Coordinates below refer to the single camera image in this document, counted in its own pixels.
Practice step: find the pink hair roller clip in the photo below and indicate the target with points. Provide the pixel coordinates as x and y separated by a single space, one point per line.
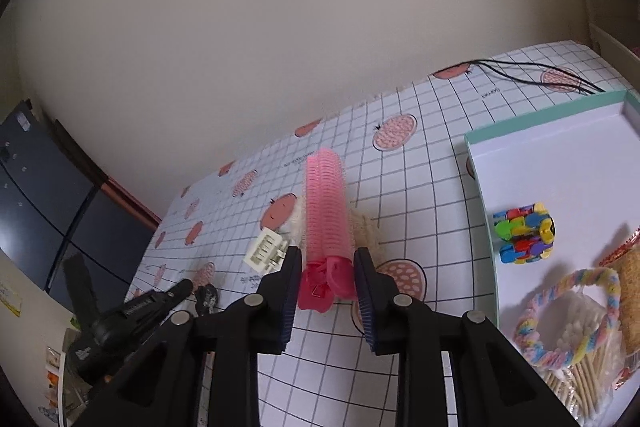
325 217

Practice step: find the bag of cotton swabs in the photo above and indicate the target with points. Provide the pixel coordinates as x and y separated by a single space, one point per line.
585 372

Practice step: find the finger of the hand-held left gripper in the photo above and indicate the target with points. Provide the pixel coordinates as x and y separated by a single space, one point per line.
80 282
160 302

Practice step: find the stack of paper packets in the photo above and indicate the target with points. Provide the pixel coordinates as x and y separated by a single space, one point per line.
60 377

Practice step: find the dark cabinet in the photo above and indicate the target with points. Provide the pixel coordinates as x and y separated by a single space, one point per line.
45 207

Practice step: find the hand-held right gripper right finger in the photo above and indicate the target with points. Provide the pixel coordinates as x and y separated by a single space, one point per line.
366 307

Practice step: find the brown snack packet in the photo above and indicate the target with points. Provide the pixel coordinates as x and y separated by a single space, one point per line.
631 277

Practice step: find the cream lace scrunchie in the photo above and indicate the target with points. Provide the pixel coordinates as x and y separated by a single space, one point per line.
367 232

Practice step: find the grid printed tablecloth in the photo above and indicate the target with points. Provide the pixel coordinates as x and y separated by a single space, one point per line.
430 187

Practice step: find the yellow paper note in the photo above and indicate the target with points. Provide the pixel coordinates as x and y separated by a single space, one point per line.
10 302

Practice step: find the teal box tray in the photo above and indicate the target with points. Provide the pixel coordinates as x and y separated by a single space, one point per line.
510 167

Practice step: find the cream claw hair clip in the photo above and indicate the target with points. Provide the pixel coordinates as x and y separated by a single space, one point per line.
265 252

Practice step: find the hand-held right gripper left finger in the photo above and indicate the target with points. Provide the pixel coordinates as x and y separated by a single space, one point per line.
289 302

